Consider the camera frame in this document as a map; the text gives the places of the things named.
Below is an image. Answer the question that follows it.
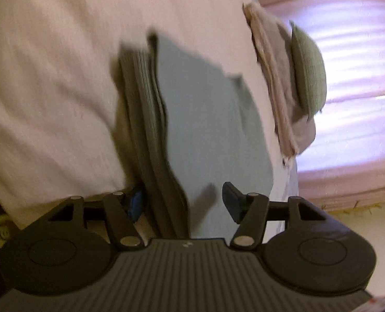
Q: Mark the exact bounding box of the grey towel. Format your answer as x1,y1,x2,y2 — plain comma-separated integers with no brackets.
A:
118,32,274,239

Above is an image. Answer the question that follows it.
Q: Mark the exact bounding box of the pink folded blanket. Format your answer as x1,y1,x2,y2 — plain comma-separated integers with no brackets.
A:
242,3,316,165

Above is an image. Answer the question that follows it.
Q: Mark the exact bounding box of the pink curtain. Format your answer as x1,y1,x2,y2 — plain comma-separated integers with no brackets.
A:
249,0,385,209

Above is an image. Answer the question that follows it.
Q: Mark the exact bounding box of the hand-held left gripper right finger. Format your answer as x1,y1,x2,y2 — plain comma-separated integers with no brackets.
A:
222,182,329,251

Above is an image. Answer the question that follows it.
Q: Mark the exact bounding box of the green woven pillow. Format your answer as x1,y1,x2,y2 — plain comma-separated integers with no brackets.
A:
289,20,327,118

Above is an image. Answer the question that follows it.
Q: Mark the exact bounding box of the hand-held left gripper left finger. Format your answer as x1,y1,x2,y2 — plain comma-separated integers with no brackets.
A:
46,185,146,251

